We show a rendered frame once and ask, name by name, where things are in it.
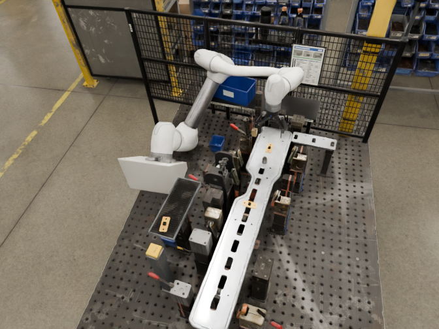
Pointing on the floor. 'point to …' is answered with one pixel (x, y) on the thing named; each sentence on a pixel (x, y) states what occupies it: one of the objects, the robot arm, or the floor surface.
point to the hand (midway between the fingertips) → (270, 133)
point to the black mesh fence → (261, 62)
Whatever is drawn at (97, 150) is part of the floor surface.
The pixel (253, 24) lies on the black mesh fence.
